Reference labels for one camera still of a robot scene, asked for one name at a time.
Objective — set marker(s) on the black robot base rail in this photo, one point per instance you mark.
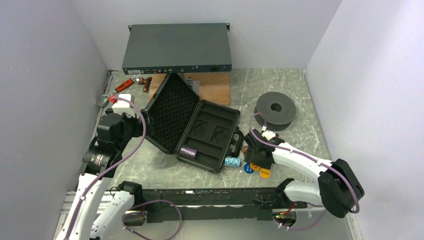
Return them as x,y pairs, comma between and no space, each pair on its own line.
259,203

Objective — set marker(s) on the purple poker chip stack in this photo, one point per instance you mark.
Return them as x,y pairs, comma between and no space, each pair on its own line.
188,152

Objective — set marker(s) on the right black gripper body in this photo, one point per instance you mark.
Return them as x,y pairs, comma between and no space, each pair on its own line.
251,155

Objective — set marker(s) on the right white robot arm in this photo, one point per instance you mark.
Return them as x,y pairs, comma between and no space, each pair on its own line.
333,184

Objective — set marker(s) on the grey metal bracket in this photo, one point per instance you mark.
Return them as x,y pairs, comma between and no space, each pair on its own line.
193,84

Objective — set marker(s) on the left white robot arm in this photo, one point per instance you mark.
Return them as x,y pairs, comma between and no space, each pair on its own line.
99,163

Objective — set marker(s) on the brown poker chip stack lower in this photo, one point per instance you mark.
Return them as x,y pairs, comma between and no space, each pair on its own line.
244,149

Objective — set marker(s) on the black filament spool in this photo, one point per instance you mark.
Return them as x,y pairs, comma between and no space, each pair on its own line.
279,111

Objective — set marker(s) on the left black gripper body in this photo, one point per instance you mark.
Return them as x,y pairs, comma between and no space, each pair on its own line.
132,128

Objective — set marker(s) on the brown wooden-handled brass tool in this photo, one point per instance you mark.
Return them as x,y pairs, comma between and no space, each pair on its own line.
146,82

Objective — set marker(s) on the blue dealer button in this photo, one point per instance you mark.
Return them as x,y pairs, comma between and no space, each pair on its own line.
248,169

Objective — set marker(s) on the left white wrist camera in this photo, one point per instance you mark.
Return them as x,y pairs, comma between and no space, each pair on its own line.
122,107

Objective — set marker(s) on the grey rack network switch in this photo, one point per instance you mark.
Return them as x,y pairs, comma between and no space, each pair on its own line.
177,48

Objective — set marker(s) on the orange small blind button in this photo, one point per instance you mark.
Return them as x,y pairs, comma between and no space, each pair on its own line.
265,173

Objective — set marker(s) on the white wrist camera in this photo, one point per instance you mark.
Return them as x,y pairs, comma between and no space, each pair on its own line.
122,107
268,135

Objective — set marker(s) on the orange big blind button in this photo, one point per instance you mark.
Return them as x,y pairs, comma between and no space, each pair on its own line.
254,167

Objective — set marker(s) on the light blue poker chip stack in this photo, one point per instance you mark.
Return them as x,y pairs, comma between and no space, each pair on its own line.
232,162

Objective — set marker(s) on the wooden board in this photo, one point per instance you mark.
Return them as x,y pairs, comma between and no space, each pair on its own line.
168,88

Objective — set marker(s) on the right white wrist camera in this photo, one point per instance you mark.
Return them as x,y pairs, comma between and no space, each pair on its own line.
268,135

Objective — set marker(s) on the black foam-lined poker case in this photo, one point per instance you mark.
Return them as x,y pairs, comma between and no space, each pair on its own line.
209,128

